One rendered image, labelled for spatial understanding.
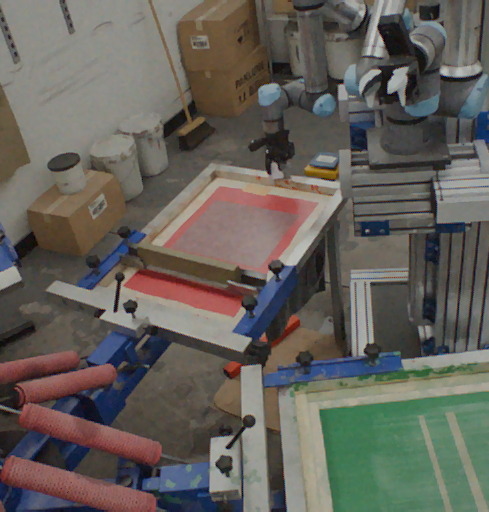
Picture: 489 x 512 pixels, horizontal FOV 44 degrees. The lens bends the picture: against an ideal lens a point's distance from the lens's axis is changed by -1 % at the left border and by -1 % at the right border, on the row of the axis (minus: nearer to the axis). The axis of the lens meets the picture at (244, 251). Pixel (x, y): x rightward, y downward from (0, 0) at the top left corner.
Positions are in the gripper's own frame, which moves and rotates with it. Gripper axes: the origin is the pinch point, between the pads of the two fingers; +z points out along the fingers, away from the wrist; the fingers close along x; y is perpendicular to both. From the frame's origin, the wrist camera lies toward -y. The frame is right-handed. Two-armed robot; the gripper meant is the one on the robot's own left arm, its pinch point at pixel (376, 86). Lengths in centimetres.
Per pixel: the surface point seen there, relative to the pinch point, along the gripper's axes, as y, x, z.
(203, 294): 63, 66, -7
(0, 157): 60, 267, -93
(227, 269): 54, 56, -9
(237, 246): 62, 68, -31
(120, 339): 55, 70, 24
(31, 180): 86, 278, -113
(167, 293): 62, 77, -4
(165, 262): 55, 79, -9
